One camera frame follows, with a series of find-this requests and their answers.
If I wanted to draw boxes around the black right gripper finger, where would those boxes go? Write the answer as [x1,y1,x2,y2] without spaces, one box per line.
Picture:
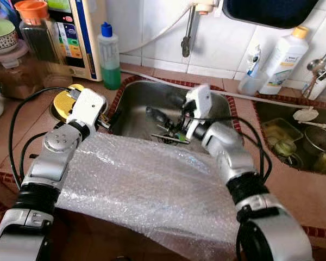
[146,106,178,130]

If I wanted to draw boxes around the metal wall tap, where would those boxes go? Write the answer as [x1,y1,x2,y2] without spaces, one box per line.
[180,2,217,58]

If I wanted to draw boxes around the sink drain strainer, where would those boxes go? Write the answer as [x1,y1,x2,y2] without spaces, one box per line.
[156,129,190,145]

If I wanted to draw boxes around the steel bowl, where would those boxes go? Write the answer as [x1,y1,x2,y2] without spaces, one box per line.
[49,83,112,125]

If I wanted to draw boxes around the white tap hose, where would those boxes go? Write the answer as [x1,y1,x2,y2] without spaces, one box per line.
[120,7,195,55]

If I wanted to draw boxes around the square glass container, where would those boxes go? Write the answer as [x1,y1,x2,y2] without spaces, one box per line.
[261,117,304,159]

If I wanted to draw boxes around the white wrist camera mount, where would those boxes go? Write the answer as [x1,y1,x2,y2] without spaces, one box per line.
[70,87,108,127]
[184,84,212,139]

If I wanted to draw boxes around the white detergent bottle orange cap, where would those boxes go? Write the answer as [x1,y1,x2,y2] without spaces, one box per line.
[259,26,310,95]

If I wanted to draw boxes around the clear container brown contents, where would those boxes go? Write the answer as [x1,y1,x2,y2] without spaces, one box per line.
[0,46,72,101]

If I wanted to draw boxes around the green patterned bowl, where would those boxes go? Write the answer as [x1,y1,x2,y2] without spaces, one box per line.
[0,19,20,54]

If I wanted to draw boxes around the clear plastic cup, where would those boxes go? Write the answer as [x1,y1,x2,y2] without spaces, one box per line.
[237,71,270,97]

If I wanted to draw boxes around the black hanging pan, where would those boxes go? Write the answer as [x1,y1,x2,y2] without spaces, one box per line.
[222,0,320,29]

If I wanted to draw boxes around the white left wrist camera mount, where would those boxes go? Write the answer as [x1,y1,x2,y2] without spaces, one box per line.
[70,87,108,127]

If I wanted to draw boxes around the beige water ionizer appliance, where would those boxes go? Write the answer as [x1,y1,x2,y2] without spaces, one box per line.
[45,0,108,82]

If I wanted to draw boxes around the chrome sink faucet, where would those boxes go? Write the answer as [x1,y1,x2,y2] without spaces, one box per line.
[302,41,326,100]

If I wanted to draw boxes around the steel pot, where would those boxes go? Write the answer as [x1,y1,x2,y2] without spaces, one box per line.
[303,125,326,157]

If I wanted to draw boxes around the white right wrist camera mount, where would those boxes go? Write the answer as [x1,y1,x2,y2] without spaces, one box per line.
[184,84,212,139]

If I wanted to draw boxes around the clear bubble wrap sheet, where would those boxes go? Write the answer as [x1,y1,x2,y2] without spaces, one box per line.
[55,130,275,261]

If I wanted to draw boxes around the green liquid bottle blue cap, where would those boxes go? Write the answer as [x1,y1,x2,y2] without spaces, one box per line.
[98,22,122,91]

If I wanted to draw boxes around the pink container lid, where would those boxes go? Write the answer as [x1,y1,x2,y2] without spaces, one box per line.
[0,41,32,61]

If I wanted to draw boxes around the small white bottle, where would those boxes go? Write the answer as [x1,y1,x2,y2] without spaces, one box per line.
[246,43,262,77]

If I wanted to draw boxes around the clear jar orange lid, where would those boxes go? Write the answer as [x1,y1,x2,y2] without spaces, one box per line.
[14,0,61,63]

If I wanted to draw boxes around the steel sink basin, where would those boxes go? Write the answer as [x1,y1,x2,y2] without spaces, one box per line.
[254,100,326,176]
[109,80,235,148]

